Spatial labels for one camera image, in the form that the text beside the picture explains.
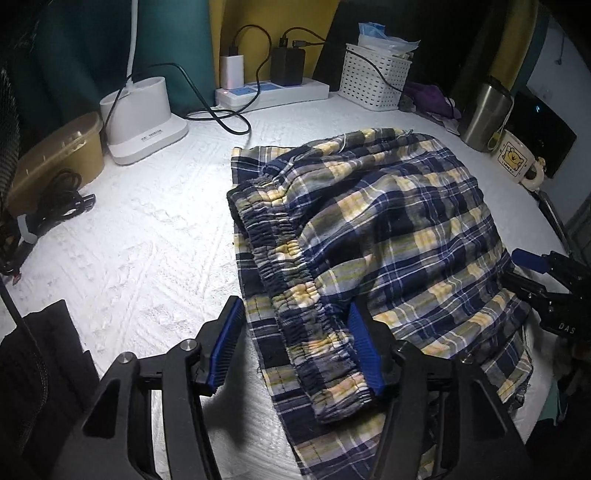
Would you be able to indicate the tan lidded container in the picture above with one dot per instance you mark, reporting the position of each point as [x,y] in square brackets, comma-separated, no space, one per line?
[75,146]

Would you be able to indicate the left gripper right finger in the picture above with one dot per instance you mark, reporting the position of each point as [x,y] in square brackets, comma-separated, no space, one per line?
[373,342]

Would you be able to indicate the white phone charger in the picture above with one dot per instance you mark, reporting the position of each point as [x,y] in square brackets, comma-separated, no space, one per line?
[232,72]

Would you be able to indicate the blue yellow plaid pants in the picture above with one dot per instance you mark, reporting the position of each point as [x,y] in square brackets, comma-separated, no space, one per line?
[388,216]

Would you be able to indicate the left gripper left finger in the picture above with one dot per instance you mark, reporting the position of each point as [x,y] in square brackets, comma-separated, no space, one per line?
[217,340]

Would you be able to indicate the black cloth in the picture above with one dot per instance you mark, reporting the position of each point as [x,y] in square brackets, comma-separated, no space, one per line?
[47,382]

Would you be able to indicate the purple cloth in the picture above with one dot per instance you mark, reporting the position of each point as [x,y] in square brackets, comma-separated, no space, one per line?
[430,99]

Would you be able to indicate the black router box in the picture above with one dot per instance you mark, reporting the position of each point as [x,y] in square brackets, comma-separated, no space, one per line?
[542,131]

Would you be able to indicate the white power strip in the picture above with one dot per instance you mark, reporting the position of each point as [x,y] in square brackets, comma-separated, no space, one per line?
[268,95]

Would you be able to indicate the blue plastic bag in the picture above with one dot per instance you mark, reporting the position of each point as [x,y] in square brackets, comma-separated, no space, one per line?
[373,36]

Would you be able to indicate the teal curtain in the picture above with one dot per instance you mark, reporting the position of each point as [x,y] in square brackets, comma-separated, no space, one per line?
[60,58]

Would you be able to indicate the stainless steel tumbler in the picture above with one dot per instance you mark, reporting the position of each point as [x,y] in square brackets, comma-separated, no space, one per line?
[487,116]

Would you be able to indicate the cream cartoon mug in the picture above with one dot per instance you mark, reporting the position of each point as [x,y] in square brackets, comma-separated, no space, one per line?
[517,160]

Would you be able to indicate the yellow curtain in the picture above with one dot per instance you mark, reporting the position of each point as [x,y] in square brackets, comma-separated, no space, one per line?
[257,25]

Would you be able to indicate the white perforated basket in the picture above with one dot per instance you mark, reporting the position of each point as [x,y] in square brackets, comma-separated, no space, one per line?
[373,79]

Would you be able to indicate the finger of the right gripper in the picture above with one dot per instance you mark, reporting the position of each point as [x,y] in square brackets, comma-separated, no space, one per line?
[530,261]

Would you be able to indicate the black power adapter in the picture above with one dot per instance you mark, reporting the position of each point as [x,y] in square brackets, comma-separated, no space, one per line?
[287,64]

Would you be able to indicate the white desk lamp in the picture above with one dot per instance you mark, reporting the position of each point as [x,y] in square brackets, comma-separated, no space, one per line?
[137,120]

